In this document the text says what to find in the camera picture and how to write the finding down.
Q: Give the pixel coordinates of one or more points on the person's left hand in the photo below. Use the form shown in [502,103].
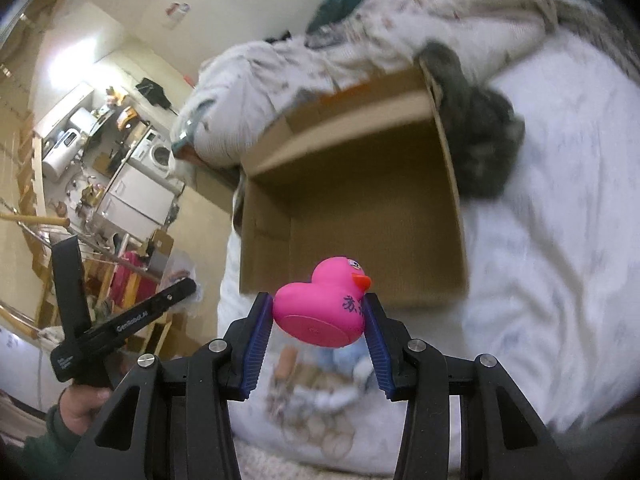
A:
[79,404]

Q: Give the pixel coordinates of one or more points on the light blue plush toy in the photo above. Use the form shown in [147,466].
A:
[352,361]

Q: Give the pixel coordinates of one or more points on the patterned crumpled bedding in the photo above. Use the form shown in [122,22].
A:
[240,92]

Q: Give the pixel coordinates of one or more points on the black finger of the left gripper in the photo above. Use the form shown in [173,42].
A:
[68,274]
[81,356]

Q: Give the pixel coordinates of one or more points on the dark grey blanket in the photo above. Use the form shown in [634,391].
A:
[484,134]

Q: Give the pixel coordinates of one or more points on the brown cardboard box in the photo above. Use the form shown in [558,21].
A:
[364,174]

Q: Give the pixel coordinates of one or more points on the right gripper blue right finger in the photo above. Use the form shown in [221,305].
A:
[386,340]

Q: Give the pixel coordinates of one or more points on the pink rubber duck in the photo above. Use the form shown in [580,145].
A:
[326,311]

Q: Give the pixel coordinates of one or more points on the white floral duvet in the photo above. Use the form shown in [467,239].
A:
[554,290]

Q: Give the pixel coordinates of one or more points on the white cabinet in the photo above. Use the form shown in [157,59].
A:
[133,204]

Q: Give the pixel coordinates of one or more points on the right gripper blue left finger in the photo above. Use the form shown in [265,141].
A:
[247,339]

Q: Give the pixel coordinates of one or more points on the white washing machine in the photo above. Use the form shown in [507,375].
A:
[151,156]

